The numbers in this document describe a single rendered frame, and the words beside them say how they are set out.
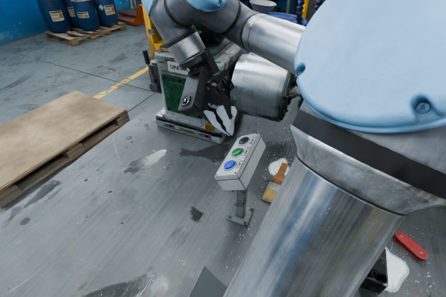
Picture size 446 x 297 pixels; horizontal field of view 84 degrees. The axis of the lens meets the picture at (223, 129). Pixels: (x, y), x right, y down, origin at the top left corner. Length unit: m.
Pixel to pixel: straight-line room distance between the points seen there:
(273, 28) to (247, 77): 0.46
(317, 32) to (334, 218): 0.12
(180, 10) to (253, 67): 0.46
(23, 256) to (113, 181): 0.31
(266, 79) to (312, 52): 0.71
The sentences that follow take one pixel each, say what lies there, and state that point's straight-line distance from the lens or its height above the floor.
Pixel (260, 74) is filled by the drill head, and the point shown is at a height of 1.13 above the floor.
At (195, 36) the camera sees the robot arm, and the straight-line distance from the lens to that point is 0.57.
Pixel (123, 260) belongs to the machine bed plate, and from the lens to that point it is 0.83.
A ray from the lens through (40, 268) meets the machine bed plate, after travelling 0.92.
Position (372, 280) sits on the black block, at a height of 0.86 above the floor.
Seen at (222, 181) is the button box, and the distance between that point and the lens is 0.62.
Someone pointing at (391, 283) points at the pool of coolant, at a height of 0.80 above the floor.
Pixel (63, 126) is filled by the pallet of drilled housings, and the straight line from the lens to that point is 2.67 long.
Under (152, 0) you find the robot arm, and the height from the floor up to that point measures 1.41.
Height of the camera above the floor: 1.51
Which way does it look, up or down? 38 degrees down
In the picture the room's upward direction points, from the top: straight up
